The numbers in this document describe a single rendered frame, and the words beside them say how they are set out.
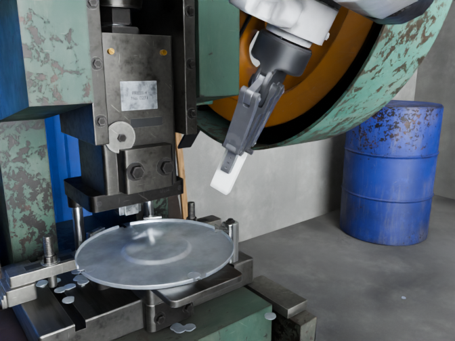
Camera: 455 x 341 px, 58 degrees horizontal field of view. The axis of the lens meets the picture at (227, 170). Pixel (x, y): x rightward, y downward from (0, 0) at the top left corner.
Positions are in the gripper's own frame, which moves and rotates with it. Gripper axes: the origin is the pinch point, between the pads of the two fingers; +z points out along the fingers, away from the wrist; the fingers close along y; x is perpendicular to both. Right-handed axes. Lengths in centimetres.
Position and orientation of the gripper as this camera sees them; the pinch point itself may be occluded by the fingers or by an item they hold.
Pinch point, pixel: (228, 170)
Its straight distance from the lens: 61.6
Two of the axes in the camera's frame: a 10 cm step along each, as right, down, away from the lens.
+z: -3.8, 8.4, 3.9
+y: 3.9, -2.4, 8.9
